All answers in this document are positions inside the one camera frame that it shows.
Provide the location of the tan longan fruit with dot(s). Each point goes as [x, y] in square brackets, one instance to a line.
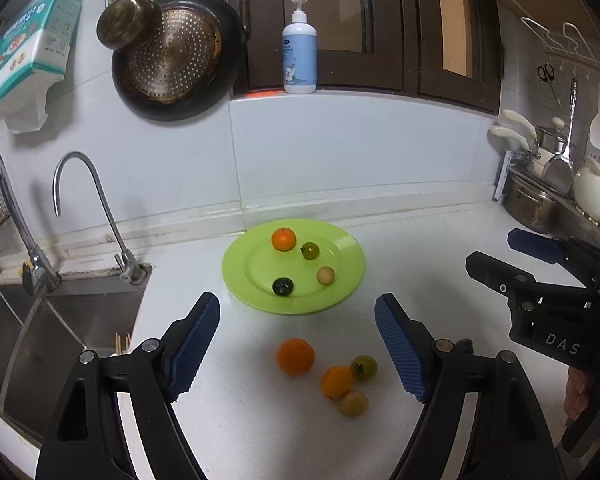
[353, 404]
[325, 275]

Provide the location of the metal skimmer ladle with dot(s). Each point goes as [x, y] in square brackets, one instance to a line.
[558, 172]

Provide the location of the green tomato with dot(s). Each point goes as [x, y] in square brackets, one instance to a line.
[364, 368]
[310, 251]

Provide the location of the small orange mandarin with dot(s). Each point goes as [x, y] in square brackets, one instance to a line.
[336, 382]

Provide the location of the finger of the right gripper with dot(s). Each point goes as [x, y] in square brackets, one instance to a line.
[499, 276]
[548, 249]

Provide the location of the green plate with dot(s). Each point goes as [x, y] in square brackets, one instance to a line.
[251, 264]

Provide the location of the person right hand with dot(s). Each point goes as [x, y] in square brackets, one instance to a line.
[578, 388]

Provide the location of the orange mandarin top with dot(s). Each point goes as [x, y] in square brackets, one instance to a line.
[284, 239]

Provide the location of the dark wooden window frame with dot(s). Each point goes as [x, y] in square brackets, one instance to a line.
[442, 50]

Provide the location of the cream pan handle lower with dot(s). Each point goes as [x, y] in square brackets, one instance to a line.
[510, 134]

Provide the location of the perforated metal strainer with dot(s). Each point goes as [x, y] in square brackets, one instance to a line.
[178, 58]

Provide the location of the cream pan handle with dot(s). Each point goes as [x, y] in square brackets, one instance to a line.
[510, 134]
[519, 119]

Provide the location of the white blue pump bottle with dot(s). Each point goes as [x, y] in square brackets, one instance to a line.
[299, 53]

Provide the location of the black frying pan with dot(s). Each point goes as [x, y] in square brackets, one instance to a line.
[232, 58]

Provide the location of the stainless steel pot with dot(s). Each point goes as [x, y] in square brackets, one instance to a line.
[531, 206]

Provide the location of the slim gooseneck faucet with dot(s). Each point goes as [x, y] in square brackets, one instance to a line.
[98, 213]

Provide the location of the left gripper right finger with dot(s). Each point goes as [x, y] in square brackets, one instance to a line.
[509, 436]

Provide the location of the cream pan handle upper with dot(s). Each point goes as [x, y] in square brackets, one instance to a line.
[519, 119]

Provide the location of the white ceramic teapot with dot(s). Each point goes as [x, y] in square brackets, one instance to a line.
[586, 188]

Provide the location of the stainless steel sink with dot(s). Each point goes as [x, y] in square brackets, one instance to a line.
[41, 338]

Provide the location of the white dish rack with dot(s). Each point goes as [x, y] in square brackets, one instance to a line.
[573, 221]

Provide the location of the green white paper box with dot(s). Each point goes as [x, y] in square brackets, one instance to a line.
[34, 53]

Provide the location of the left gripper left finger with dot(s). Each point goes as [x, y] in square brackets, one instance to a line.
[85, 439]

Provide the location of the black scissors on hook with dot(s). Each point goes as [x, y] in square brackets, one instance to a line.
[546, 73]

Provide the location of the large orange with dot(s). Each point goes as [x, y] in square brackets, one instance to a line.
[295, 356]

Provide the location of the dark plum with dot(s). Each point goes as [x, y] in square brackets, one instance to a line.
[283, 287]

